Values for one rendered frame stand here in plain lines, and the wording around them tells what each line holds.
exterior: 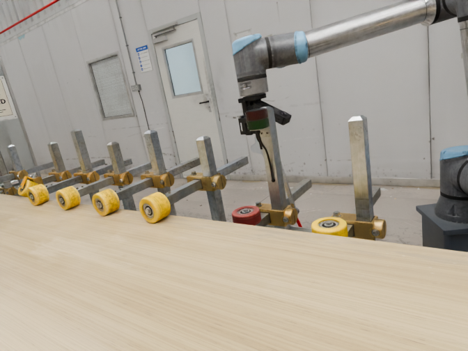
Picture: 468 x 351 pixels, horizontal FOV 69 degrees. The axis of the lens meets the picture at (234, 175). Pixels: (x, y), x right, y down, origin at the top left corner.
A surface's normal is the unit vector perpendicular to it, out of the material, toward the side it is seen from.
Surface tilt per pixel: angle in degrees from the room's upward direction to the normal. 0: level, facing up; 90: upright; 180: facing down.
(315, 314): 0
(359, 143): 90
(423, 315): 0
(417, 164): 90
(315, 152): 90
